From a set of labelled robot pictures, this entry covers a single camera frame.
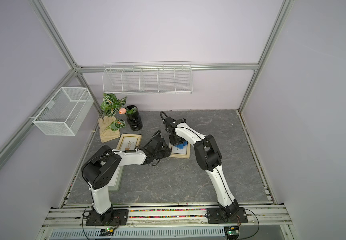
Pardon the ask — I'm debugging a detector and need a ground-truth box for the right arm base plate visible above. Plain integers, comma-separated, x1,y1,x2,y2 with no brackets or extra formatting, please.
205,208,248,225

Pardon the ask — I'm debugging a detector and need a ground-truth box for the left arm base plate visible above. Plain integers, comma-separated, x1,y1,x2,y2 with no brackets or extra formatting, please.
83,209,129,226

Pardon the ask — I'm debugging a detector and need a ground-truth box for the blue microfiber cloth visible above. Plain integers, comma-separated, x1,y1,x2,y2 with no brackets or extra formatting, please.
174,141,188,150

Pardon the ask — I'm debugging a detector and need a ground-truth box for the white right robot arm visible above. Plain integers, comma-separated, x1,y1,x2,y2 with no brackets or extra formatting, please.
162,116,240,221

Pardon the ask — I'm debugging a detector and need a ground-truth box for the white wire basket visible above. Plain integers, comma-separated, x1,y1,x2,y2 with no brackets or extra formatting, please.
32,87,94,136

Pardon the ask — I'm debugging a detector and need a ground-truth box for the cream work glove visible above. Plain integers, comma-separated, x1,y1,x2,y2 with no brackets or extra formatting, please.
98,116,120,143

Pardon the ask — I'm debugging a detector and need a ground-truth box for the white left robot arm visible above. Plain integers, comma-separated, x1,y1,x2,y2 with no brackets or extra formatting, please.
81,135,172,216

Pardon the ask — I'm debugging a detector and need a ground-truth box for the white wire wall shelf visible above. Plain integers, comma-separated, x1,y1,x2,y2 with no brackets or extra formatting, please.
102,62,193,94

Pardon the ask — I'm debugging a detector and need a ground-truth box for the gold frame with deer print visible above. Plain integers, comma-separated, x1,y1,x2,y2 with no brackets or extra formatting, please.
169,144,190,159

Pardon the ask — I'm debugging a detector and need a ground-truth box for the aluminium rail base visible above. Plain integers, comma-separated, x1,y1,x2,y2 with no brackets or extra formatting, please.
37,203,300,240

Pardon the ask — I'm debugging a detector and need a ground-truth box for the green picture frame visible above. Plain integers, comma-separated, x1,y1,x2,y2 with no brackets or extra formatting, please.
107,166,124,192

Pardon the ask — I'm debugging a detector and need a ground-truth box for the gold frame with plant print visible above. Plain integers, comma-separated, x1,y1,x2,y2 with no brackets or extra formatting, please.
116,134,142,151

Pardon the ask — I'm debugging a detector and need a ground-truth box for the glossy black vase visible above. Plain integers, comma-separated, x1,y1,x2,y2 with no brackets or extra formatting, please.
126,105,143,131

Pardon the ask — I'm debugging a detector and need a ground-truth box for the green artificial plant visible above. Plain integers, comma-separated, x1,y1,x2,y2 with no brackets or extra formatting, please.
101,93,137,132

